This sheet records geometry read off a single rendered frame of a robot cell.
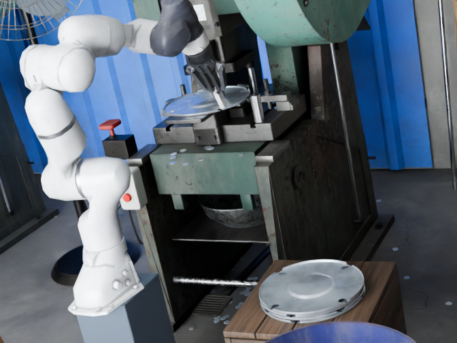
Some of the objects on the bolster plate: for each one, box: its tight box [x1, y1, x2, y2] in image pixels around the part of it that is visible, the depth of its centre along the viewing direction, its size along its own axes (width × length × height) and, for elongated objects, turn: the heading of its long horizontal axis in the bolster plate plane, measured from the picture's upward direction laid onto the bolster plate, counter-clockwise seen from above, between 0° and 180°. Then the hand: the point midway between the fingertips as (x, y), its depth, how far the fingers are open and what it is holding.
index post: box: [250, 93, 265, 123], centre depth 272 cm, size 3×3×10 cm
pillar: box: [248, 67, 258, 93], centre depth 290 cm, size 2×2×14 cm
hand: (220, 97), depth 265 cm, fingers closed
